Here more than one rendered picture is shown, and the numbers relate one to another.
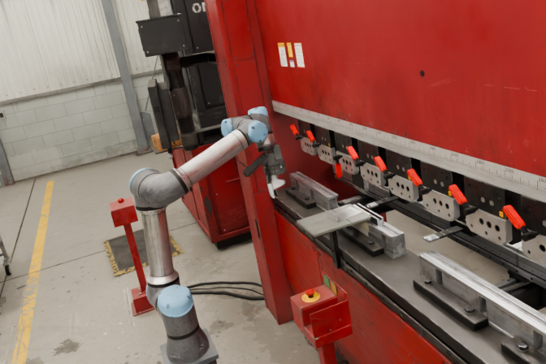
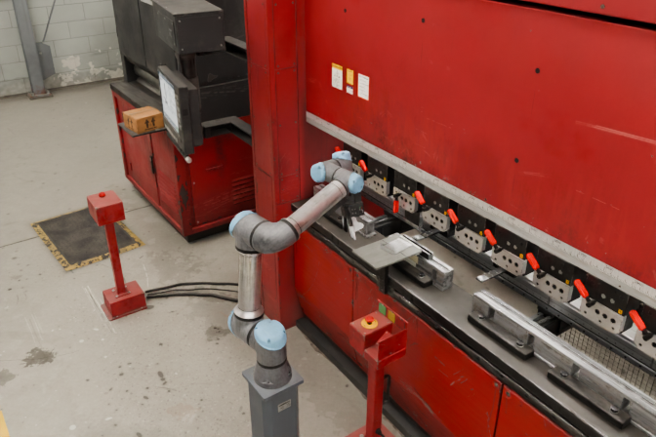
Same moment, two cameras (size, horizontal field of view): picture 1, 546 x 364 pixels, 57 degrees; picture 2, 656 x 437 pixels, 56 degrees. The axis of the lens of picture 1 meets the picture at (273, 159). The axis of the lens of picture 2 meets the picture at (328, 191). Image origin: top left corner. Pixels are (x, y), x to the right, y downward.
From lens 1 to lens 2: 1.02 m
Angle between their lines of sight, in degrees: 19
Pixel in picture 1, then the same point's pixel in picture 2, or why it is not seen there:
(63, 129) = not seen: outside the picture
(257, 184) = (280, 194)
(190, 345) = (282, 373)
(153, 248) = (250, 286)
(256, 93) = (292, 102)
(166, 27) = (205, 23)
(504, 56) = (598, 178)
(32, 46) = not seen: outside the picture
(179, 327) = (275, 358)
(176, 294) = (272, 329)
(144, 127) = (40, 63)
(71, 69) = not seen: outside the picture
